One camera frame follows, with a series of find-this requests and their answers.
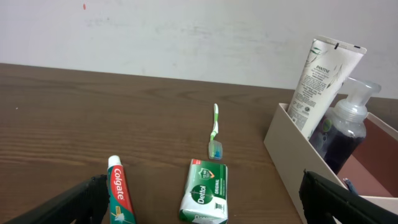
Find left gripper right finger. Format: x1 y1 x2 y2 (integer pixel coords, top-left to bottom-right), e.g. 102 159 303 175
299 170 397 224

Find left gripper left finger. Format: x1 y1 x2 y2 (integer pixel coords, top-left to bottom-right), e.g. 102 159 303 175
8 174 109 224

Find blue disposable razor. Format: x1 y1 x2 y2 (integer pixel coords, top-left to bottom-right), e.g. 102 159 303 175
343 178 359 195

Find red green toothpaste tube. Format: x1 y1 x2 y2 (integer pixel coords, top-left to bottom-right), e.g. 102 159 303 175
107 155 137 224

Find clear pump bottle blue liquid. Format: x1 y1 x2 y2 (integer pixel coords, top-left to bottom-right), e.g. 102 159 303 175
309 78 381 174

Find green white soap box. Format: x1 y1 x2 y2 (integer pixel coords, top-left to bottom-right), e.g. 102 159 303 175
179 159 228 224

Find green white toothbrush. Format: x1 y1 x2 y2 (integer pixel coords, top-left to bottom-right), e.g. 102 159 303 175
208 103 223 160

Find white conditioner tube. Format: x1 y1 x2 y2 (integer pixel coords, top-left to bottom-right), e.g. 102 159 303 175
287 35 367 139

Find white box with pink interior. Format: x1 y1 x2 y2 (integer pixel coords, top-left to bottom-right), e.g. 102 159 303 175
264 103 397 223

